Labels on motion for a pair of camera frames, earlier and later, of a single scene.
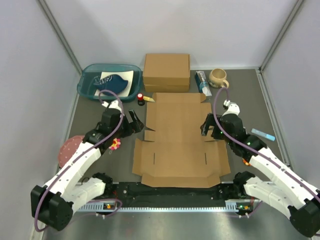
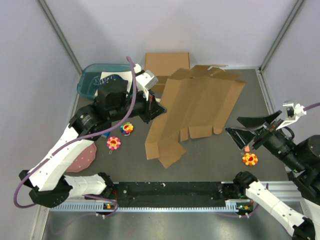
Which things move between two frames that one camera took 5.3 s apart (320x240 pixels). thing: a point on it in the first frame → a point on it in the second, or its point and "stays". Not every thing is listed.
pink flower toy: x=116 y=144 stays
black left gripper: x=135 y=126 → x=152 y=108
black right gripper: x=210 y=121 → x=241 y=137
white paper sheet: x=127 y=75 stays
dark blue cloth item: x=111 y=83 stays
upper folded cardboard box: x=167 y=69 stays
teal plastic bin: x=85 y=84 stays
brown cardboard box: x=175 y=154 → x=197 y=101
